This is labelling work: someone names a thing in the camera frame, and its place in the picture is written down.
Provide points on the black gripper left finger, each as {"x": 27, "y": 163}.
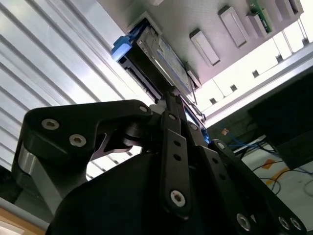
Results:
{"x": 73, "y": 117}

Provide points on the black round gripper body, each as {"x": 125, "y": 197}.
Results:
{"x": 110, "y": 203}

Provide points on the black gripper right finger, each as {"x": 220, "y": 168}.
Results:
{"x": 234, "y": 176}

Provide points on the hard disk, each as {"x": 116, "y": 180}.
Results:
{"x": 144, "y": 56}

